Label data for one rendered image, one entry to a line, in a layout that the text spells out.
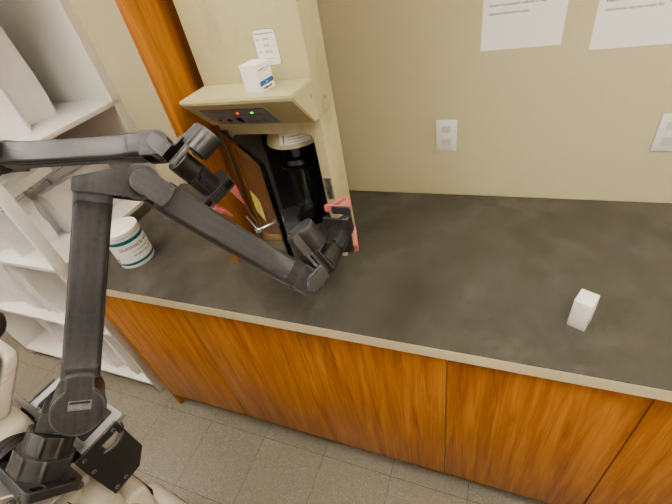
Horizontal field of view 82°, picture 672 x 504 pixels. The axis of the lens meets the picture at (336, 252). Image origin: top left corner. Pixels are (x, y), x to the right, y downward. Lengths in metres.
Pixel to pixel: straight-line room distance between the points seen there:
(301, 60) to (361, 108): 0.52
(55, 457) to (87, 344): 0.18
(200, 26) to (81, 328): 0.74
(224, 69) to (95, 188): 0.53
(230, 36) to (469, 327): 0.93
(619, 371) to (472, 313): 0.33
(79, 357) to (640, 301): 1.22
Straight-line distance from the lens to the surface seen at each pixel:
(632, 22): 1.39
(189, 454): 2.19
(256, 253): 0.80
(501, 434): 1.40
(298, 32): 1.01
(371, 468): 1.91
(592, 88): 1.42
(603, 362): 1.08
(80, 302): 0.76
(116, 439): 1.06
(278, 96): 0.94
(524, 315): 1.12
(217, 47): 1.12
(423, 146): 1.49
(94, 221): 0.75
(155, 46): 1.16
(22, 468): 0.84
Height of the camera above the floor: 1.77
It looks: 39 degrees down
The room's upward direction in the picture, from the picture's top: 13 degrees counter-clockwise
